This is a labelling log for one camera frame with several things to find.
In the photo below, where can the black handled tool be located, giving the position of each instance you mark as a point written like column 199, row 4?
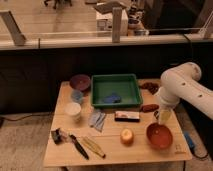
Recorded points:
column 79, row 147

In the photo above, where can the blue object on floor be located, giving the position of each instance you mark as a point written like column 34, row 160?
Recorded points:
column 189, row 141

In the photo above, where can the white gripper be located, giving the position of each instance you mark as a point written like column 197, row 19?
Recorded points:
column 164, row 115

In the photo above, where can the small blue cup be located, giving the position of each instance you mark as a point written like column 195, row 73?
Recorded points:
column 77, row 96

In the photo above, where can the white cardboard box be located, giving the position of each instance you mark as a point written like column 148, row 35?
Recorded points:
column 104, row 22

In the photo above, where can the dark purple bowl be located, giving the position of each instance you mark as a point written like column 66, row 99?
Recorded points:
column 80, row 82

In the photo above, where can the yellow corn cob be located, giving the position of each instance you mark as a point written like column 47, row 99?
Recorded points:
column 94, row 147

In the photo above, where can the wooden table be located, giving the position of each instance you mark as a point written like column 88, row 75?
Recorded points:
column 139, row 151

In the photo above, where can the yellow apple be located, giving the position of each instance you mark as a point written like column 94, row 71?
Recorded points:
column 127, row 136

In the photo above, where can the white paper cup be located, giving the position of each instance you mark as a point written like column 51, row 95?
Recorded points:
column 73, row 110

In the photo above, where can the blue grey cloth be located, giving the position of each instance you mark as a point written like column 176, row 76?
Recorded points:
column 96, row 120

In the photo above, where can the blue object in tray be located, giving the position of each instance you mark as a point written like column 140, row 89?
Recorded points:
column 113, row 98

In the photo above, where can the brown sausage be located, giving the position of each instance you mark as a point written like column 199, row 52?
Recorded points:
column 149, row 108

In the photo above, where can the orange bowl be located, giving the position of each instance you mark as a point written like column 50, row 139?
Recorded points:
column 159, row 136

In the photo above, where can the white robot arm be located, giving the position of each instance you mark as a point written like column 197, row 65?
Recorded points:
column 182, row 82

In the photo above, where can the green plastic tray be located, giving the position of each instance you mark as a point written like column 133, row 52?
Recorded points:
column 123, row 85

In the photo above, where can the small black clip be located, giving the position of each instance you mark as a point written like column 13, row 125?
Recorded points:
column 55, row 134

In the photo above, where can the black white box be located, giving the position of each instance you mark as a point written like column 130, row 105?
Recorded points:
column 127, row 116

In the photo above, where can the dark brown food pile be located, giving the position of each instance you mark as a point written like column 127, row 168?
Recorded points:
column 151, row 87

